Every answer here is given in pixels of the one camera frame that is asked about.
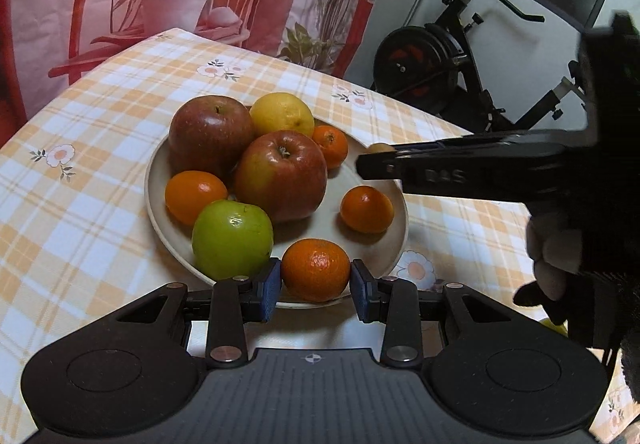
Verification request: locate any beige round plate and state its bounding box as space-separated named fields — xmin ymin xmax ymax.
xmin=144 ymin=110 xmax=408 ymax=308

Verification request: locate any small orange mandarin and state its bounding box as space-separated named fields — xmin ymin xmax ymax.
xmin=164 ymin=171 xmax=229 ymax=226

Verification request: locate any green apple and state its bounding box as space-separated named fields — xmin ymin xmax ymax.
xmin=191 ymin=200 xmax=273 ymax=281

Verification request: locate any small brown round fruit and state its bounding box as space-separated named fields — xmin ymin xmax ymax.
xmin=367 ymin=143 xmax=396 ymax=155

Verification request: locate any gloved right hand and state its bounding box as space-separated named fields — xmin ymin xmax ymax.
xmin=513 ymin=213 xmax=639 ymax=401

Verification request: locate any orange plaid tablecloth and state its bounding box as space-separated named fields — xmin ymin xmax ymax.
xmin=0 ymin=26 xmax=640 ymax=444

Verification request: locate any large red apple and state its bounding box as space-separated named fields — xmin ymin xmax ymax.
xmin=233 ymin=131 xmax=328 ymax=224

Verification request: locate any dark red apple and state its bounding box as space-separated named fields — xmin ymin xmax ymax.
xmin=168 ymin=95 xmax=255 ymax=179

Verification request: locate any black exercise bike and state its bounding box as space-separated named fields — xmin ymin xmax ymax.
xmin=372 ymin=0 xmax=594 ymax=135

